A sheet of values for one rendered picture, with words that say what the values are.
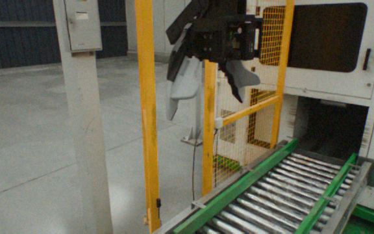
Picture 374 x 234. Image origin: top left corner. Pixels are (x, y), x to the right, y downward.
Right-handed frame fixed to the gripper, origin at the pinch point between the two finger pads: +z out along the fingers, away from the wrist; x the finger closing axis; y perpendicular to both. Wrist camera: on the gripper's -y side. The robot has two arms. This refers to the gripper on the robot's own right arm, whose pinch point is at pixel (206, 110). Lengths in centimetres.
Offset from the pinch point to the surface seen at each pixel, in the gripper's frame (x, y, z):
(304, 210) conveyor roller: 115, -42, 96
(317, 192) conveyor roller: 141, -48, 97
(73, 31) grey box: 17, -126, -9
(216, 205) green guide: 68, -69, 88
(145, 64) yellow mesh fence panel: 34, -81, 4
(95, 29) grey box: 30, -129, -10
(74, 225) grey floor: 13, -182, 148
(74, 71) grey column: 17, -134, 13
